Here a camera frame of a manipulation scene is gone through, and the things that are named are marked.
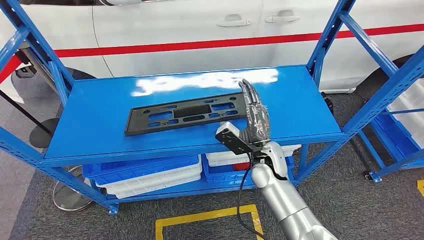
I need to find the black plastic plate frame part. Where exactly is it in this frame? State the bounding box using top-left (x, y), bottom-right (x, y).
top-left (124, 92), bottom-right (249, 137)

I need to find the large blue metal shelf rack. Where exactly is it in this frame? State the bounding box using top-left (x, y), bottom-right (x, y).
top-left (0, 0), bottom-right (424, 216)

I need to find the blue plastic crate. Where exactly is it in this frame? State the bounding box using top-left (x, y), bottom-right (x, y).
top-left (372, 114), bottom-right (424, 159)
top-left (202, 155), bottom-right (296, 186)
top-left (82, 154), bottom-right (201, 186)

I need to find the white car red stripe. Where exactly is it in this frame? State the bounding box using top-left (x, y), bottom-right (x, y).
top-left (0, 0), bottom-right (424, 94)

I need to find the chrome round stand base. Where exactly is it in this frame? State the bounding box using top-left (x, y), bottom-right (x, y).
top-left (52, 165), bottom-right (95, 213)

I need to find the blue wheeled metal rack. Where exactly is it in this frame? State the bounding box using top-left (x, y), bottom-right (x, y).
top-left (358, 107), bottom-right (424, 184)

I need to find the translucent white plastic crate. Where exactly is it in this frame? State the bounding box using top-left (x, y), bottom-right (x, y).
top-left (386, 78), bottom-right (424, 149)

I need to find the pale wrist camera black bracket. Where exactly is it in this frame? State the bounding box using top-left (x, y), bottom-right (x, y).
top-left (215, 121), bottom-right (263, 157)

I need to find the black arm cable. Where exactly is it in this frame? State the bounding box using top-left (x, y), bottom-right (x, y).
top-left (236, 153), bottom-right (266, 240)

